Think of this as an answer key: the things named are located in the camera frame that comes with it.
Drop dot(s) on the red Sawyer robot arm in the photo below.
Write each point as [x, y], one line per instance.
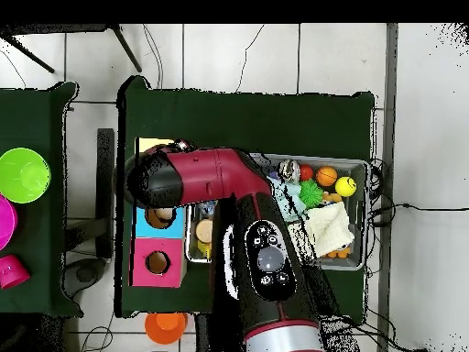
[205, 172]

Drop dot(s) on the wooden box with three holes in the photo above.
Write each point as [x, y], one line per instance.
[141, 227]

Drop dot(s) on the clear mesh bin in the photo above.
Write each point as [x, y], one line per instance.
[357, 220]

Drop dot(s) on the dark green table cloth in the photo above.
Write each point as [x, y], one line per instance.
[256, 117]
[36, 110]

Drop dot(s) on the black flat stand bar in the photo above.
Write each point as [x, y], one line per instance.
[105, 220]

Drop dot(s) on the black tripod stand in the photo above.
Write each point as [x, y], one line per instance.
[126, 49]

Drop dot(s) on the crushed silver drink can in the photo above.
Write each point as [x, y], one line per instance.
[289, 171]

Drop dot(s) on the light blue cloth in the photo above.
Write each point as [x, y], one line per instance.
[293, 196]

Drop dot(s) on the small red-orange ball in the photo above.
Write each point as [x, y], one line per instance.
[307, 172]

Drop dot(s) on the plain green spiky ball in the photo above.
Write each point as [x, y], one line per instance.
[310, 193]

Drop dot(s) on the orange toy basketball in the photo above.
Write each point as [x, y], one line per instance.
[326, 176]

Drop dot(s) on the grey round stand base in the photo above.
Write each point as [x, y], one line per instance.
[86, 273]

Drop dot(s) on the lime green plastic bowl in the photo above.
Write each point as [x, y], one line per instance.
[22, 176]

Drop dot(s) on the cream cloth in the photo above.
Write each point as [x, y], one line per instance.
[329, 227]

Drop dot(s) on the yellow smiley ball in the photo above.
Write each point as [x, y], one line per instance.
[345, 187]

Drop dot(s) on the orange plastic cup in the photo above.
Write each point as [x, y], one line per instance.
[165, 328]

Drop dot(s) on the magenta plastic bowl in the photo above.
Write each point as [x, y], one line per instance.
[7, 223]

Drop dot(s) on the pink-red plastic cup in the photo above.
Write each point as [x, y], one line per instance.
[13, 271]

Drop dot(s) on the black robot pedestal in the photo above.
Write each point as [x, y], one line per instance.
[203, 337]

